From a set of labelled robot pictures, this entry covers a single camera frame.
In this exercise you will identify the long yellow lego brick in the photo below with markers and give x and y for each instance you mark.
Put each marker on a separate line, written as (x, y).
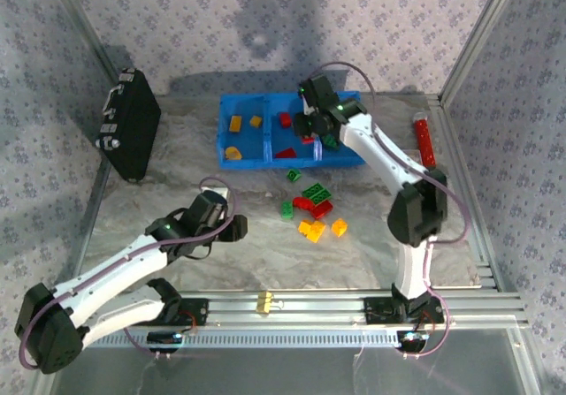
(235, 123)

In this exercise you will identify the yellow round lego piece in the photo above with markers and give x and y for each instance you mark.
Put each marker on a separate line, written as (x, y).
(233, 153)

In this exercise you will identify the yellow clip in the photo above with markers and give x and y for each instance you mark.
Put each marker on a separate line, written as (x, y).
(264, 303)

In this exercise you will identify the black case with silver latches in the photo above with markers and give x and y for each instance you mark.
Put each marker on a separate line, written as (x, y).
(130, 125)

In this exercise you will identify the large red lego brick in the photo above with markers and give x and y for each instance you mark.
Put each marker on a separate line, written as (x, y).
(323, 210)

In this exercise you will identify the blue three-compartment plastic container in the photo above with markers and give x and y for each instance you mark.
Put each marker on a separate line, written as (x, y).
(254, 143)

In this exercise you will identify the red glitter tube white cap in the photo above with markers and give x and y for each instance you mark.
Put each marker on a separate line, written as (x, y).
(425, 141)

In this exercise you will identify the aluminium frame rail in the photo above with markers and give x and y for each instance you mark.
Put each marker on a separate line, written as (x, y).
(309, 306)

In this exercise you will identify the small yellow lego brick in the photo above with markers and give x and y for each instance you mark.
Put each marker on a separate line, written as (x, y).
(255, 121)
(304, 228)

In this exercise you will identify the small circuit board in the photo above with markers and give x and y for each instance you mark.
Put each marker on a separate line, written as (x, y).
(413, 337)
(163, 337)

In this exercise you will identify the aluminium frame post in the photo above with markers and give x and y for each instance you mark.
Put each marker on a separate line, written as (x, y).
(78, 17)
(486, 19)

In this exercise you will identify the aluminium side rail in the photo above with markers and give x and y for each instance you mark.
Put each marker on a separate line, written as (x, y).
(90, 218)
(482, 253)

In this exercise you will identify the red arch lego brick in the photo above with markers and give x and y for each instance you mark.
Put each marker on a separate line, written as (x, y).
(302, 203)

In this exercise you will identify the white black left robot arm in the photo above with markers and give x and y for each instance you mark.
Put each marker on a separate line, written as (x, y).
(110, 267)

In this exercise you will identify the red sloped lego brick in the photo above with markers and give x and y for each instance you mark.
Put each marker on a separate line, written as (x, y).
(286, 153)

